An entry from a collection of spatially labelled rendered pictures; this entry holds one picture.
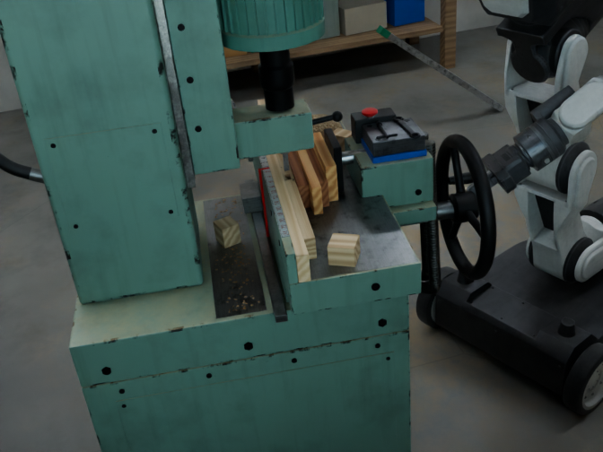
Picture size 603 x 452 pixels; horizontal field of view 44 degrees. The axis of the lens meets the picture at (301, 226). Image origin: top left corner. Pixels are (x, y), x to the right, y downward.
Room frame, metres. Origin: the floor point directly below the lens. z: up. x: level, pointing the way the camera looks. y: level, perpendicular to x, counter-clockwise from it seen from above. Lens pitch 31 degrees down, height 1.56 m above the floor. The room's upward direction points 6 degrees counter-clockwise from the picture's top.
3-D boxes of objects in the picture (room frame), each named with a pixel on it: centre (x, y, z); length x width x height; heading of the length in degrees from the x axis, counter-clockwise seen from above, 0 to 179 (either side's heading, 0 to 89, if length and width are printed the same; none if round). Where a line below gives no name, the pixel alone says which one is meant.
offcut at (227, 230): (1.24, 0.14, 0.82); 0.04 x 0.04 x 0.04; 28
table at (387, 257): (1.25, -0.09, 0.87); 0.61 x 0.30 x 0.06; 7
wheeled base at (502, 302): (1.84, -0.78, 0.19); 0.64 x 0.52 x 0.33; 127
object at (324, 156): (1.26, -0.05, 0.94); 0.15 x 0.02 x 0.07; 7
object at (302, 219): (1.31, 0.03, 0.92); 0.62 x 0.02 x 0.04; 7
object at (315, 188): (1.26, -0.02, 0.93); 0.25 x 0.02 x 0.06; 7
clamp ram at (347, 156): (1.25, -0.10, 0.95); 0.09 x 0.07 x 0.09; 7
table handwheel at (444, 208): (1.26, -0.25, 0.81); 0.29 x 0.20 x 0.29; 7
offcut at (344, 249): (0.99, -0.06, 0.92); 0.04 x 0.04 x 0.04; 72
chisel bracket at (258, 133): (1.23, 0.04, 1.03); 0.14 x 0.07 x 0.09; 97
